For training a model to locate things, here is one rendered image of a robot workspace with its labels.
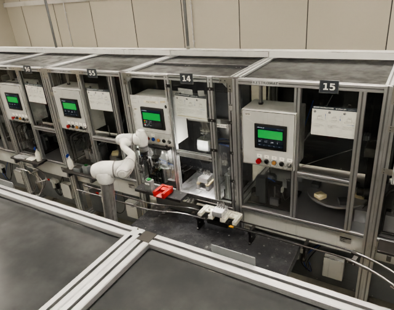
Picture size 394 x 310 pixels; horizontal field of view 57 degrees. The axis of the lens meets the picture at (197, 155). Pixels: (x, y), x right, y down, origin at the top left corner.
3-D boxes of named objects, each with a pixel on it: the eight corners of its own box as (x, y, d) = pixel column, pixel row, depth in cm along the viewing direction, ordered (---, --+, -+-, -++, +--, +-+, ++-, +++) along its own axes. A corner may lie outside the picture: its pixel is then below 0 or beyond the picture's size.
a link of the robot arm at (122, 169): (133, 156, 284) (117, 156, 285) (127, 167, 268) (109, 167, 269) (136, 170, 290) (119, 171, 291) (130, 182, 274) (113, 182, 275)
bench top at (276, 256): (78, 274, 293) (77, 270, 292) (156, 206, 374) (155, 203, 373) (251, 350, 220) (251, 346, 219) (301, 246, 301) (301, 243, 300)
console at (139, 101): (135, 142, 346) (127, 95, 327) (152, 131, 368) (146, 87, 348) (171, 148, 326) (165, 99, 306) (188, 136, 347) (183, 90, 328)
